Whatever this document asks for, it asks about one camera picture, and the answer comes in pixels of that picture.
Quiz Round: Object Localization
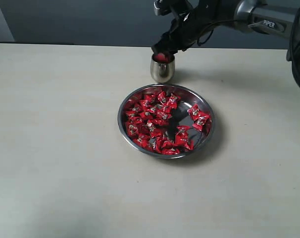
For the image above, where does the round stainless steel plate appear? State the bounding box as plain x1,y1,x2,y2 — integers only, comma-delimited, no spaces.
117,84,215,160

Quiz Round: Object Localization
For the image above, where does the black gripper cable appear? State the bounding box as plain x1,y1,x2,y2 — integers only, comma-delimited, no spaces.
196,19,237,47

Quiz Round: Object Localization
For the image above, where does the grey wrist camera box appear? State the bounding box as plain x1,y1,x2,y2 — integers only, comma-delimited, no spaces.
153,0,171,16

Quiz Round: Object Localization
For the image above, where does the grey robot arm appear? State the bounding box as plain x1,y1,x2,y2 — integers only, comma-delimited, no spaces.
151,0,300,88

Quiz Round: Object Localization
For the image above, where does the stainless steel cup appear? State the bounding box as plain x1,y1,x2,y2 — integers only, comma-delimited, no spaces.
150,54,175,83

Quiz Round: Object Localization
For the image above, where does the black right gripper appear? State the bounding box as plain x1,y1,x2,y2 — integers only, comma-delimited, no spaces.
151,0,237,54

